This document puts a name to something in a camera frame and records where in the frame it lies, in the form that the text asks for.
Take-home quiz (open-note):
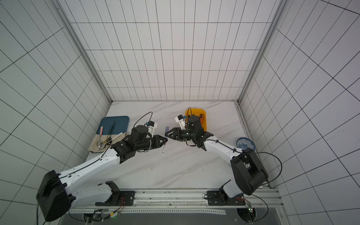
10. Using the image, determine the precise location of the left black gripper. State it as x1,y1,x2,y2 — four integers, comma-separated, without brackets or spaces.
136,135,168,151

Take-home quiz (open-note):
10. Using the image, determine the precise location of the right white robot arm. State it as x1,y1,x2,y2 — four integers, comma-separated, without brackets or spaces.
165,115,269,205

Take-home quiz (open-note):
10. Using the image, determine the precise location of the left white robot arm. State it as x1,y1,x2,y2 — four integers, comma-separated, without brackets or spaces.
36,125,167,222

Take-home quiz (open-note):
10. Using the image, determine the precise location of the yellow plastic storage box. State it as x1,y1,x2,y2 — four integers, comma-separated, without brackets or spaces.
184,107,207,131

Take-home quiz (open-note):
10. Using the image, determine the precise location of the teal tray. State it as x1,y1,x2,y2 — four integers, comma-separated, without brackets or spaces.
96,116,129,135

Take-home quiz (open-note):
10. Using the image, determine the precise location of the metal spoon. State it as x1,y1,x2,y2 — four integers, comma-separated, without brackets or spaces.
99,132,123,150

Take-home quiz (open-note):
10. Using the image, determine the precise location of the beige cloth mat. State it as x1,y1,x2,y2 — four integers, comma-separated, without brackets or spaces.
88,133,126,153

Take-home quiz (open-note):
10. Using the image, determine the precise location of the blue white porcelain bowl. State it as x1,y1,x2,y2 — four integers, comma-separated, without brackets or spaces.
236,137,256,151

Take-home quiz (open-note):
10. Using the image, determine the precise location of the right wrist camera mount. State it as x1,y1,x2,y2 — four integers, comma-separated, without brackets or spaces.
175,114,186,130

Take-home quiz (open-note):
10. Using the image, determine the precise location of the dark handle utensil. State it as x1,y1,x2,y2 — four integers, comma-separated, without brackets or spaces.
105,121,116,145

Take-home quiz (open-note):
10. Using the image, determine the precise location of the pink handle spoon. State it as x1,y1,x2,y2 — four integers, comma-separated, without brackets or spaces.
97,126,104,148

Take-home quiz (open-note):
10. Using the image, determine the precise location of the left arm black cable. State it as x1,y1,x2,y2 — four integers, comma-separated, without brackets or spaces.
36,111,154,225

